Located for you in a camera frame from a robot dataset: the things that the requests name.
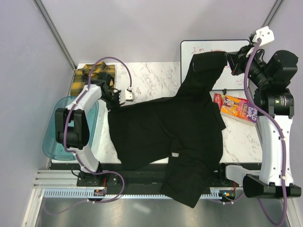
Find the left aluminium corner post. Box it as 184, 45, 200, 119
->
33, 0, 79, 70

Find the white dry-erase board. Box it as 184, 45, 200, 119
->
180, 39, 249, 90

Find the black long sleeve shirt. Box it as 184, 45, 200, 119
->
108, 51, 227, 208

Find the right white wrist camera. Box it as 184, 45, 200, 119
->
250, 26, 275, 47

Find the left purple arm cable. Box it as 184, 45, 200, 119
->
63, 56, 133, 171

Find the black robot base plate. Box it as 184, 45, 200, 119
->
72, 164, 241, 199

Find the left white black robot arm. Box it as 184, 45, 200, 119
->
54, 72, 122, 186

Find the aluminium corner post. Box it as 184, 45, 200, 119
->
261, 0, 285, 27
33, 0, 79, 70

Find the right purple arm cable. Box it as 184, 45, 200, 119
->
243, 39, 290, 225

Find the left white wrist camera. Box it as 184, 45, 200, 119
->
119, 88, 134, 105

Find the teal transparent plastic bin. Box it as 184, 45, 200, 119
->
43, 96, 99, 161

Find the Roald Dahl paperback book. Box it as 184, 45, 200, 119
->
214, 93, 258, 126

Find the aluminium frame rail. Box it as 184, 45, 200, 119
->
33, 169, 292, 190

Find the yellow plaid folded shirt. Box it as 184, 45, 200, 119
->
70, 61, 116, 96

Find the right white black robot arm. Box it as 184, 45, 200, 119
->
217, 46, 302, 199

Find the right aluminium corner post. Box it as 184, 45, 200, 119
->
261, 0, 285, 27

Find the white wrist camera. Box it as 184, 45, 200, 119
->
250, 26, 275, 47
119, 88, 134, 105

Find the white slotted cable duct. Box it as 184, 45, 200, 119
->
44, 187, 224, 199

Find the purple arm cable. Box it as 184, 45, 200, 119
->
243, 39, 290, 225
63, 56, 133, 171

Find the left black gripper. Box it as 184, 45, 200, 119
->
100, 90, 125, 112

